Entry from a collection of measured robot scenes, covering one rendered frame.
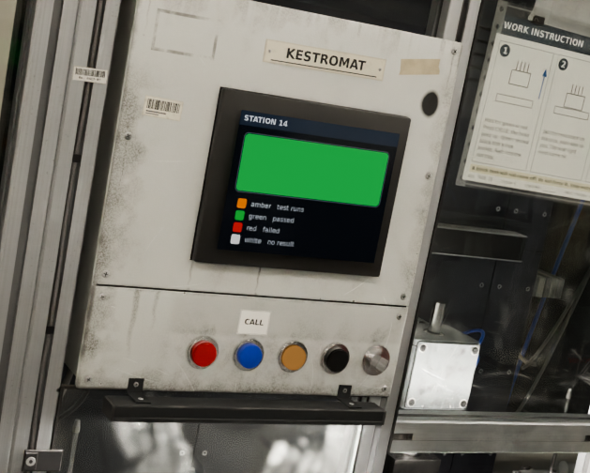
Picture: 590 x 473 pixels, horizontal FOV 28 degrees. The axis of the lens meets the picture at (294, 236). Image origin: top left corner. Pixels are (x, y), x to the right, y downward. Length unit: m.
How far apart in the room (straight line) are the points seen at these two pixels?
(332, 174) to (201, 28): 0.23
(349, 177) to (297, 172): 0.07
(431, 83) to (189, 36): 0.32
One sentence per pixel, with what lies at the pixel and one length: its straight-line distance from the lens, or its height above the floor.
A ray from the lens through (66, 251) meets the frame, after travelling 1.32.
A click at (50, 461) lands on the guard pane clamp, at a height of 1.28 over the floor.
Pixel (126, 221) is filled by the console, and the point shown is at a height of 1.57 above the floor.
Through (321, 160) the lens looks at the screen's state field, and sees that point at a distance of 1.37.
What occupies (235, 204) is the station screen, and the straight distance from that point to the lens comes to 1.34.
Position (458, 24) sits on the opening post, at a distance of 1.50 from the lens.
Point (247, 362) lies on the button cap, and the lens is 1.41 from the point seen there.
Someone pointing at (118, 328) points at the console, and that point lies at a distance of 1.35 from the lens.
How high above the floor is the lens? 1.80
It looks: 10 degrees down
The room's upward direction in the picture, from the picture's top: 11 degrees clockwise
